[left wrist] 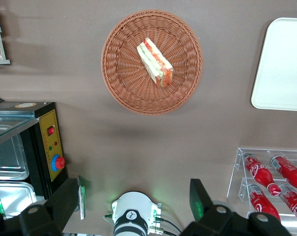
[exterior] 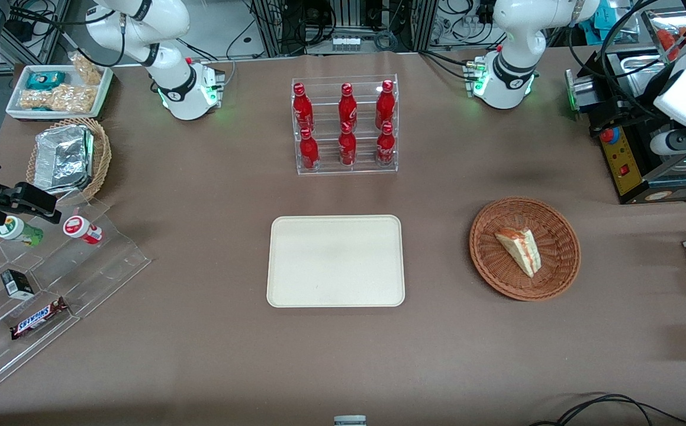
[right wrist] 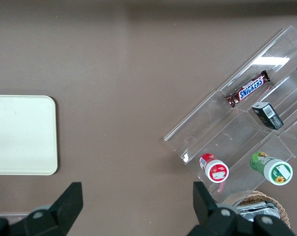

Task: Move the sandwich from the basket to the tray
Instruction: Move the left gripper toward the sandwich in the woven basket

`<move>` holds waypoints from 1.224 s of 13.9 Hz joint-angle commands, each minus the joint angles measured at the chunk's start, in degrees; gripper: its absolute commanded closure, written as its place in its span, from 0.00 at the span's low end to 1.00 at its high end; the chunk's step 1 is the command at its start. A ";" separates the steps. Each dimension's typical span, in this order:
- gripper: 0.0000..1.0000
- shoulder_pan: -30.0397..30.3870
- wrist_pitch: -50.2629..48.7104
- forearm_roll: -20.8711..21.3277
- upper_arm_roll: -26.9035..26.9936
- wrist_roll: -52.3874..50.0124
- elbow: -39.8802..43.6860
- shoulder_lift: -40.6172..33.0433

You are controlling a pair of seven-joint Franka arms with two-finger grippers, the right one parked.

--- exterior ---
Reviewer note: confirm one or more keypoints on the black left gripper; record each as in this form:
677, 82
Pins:
631, 110

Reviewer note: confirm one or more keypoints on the triangular sandwich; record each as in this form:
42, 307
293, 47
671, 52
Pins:
523, 251

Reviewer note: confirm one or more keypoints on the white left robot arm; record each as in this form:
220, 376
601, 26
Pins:
514, 35

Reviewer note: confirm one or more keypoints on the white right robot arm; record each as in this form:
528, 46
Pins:
135, 35

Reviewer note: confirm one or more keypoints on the light wicker basket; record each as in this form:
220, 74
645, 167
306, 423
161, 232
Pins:
103, 160

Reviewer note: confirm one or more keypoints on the white rectangular snack tray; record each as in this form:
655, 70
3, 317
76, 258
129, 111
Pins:
16, 96

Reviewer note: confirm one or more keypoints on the round brown wicker basket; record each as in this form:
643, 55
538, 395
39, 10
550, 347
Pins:
559, 236

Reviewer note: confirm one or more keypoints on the cream plastic tray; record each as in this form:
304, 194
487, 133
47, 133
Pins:
319, 266

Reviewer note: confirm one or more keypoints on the red emergency stop button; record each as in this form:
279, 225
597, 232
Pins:
610, 137

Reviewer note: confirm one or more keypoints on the green yogurt drink bottle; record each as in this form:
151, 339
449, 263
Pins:
20, 231

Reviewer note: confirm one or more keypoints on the red yogurt drink bottle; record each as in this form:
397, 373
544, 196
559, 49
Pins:
82, 229

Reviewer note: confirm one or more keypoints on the black food warmer case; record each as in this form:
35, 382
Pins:
656, 177

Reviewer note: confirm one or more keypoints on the small black carton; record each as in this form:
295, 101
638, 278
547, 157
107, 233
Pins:
18, 285

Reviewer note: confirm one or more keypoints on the red food in warmer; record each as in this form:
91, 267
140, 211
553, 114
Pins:
666, 39

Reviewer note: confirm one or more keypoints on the clear acrylic stepped stand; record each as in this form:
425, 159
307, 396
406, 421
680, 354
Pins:
100, 278

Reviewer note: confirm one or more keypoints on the large clear peanut bag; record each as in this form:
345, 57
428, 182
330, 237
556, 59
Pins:
58, 99

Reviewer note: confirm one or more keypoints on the Snickers chocolate bar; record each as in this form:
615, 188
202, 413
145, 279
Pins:
38, 318

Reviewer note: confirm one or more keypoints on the teal snack packet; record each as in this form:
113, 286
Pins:
45, 80

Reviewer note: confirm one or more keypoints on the small clear peanut bag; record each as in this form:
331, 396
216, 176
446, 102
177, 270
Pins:
87, 70

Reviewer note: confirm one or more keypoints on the red cola bottle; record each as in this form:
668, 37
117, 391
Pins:
302, 109
309, 152
347, 106
385, 106
385, 148
347, 148

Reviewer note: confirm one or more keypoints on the white power strip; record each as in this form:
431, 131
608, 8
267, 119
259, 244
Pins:
345, 43

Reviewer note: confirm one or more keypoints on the clear acrylic bottle rack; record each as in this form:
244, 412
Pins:
326, 103

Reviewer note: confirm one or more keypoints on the grey device at table edge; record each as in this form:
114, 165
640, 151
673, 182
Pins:
350, 420

